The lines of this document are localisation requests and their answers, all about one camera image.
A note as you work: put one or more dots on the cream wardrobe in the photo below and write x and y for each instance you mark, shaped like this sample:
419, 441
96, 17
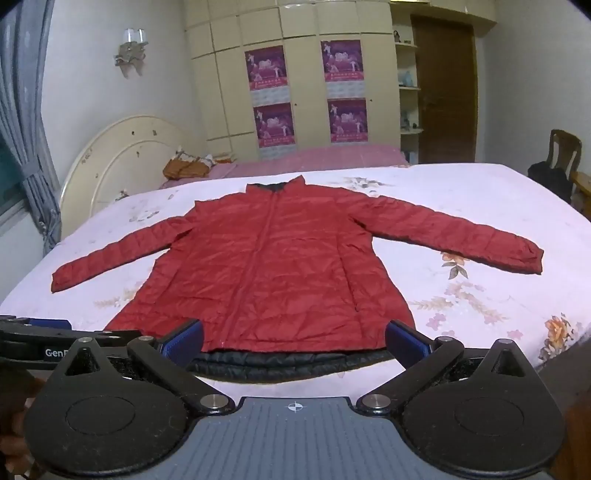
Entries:
304, 46

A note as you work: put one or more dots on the cream rounded headboard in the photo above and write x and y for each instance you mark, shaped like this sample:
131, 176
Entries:
129, 161

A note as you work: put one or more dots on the bed with floral sheet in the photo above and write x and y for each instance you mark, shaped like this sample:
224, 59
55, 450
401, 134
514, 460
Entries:
461, 207

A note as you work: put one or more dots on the red down jacket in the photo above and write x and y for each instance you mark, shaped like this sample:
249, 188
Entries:
277, 277

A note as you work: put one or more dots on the cream open shelf unit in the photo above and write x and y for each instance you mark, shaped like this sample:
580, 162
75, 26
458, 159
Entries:
408, 99

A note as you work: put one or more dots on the black bag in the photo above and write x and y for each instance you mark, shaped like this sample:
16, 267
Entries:
549, 180

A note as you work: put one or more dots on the person's left hand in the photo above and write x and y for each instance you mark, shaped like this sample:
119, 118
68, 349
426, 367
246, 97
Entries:
13, 429

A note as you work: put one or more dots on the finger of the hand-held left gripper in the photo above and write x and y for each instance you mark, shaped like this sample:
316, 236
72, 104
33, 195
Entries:
51, 333

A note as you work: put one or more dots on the blue figurine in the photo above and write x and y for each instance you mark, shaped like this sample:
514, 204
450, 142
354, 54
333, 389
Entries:
406, 79

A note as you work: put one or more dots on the wooden furniture piece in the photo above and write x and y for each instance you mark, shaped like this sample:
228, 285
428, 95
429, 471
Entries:
582, 191

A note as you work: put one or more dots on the wooden chair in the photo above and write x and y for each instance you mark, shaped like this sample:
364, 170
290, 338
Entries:
564, 147

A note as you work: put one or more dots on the grey curtain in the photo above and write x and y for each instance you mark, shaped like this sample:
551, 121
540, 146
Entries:
27, 138

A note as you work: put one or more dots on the orange striped cloth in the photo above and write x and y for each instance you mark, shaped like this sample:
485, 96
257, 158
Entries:
184, 168

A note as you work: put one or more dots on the window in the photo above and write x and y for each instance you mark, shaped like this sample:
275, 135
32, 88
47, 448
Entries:
7, 184

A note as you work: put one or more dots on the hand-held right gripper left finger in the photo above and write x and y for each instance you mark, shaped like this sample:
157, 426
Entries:
183, 340

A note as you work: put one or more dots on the brown wooden door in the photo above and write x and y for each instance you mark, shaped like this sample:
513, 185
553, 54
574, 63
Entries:
445, 92

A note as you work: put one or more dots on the bed with pink sheet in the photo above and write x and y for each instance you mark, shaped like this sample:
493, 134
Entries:
323, 159

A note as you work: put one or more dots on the wall lamp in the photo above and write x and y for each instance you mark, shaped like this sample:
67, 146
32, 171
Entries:
131, 50

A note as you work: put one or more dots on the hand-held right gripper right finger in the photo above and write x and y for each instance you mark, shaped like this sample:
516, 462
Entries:
405, 340

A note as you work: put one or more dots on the small shelf ornament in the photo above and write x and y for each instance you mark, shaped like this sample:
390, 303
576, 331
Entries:
406, 121

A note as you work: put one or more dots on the purple wall poster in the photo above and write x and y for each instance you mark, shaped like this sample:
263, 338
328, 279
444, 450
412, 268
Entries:
341, 62
347, 120
267, 69
274, 123

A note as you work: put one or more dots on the small dark figurine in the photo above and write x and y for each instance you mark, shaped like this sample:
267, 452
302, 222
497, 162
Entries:
397, 35

